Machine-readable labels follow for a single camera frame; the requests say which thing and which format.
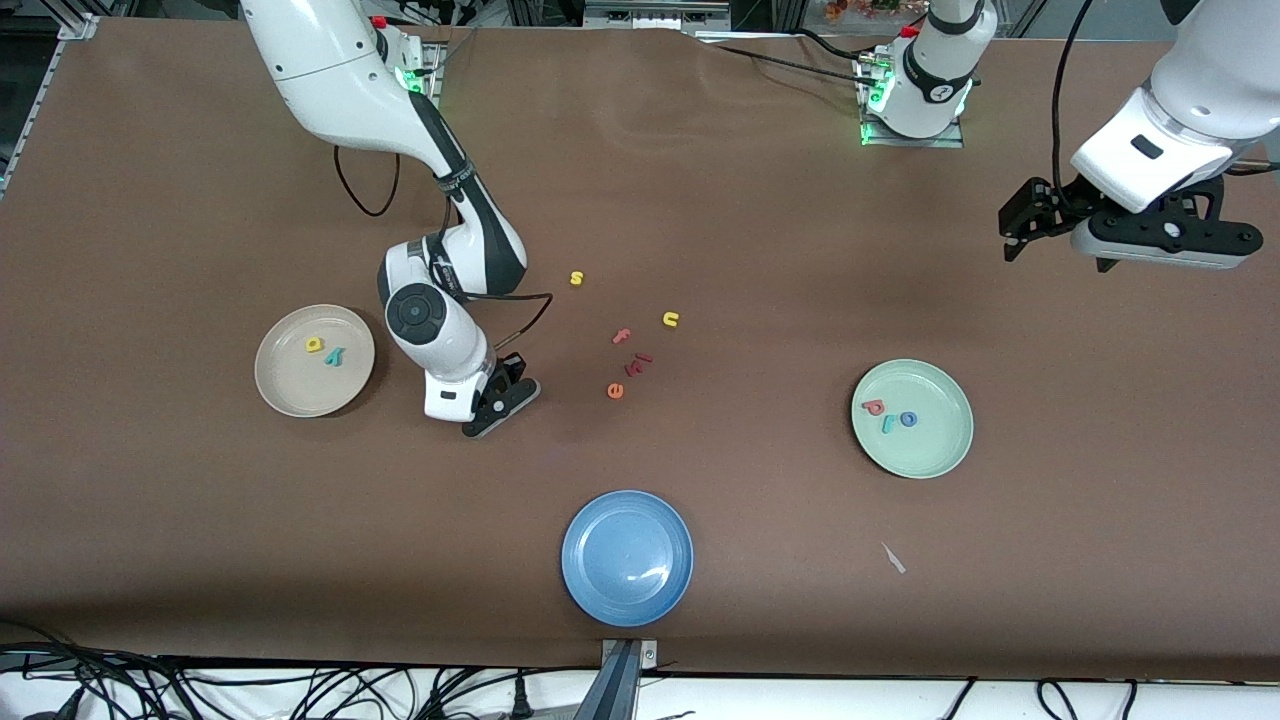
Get beige brown plate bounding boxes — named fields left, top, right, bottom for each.
left=253, top=303, right=377, bottom=419

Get blue plate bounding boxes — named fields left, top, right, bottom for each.
left=560, top=489, right=695, bottom=629

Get light green plate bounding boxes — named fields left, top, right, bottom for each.
left=850, top=358, right=975, bottom=480

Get orange artificial flowers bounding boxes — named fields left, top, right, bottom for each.
left=825, top=0, right=931, bottom=21

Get brown table cover sheet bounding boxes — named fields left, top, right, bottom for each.
left=0, top=18, right=1280, bottom=683

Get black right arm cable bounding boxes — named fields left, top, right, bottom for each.
left=333, top=145, right=554, bottom=351

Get thin black table cable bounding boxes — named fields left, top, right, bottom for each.
left=700, top=38, right=873, bottom=83
left=793, top=28, right=876, bottom=59

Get metal table edge bracket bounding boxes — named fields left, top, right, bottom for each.
left=598, top=638, right=661, bottom=720

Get grey metal rail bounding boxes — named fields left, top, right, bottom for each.
left=583, top=0, right=731, bottom=31

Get black floor cable tangle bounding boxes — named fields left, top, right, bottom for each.
left=0, top=620, right=566, bottom=720

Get aluminium frame profile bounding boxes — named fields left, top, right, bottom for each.
left=0, top=0, right=103, bottom=191

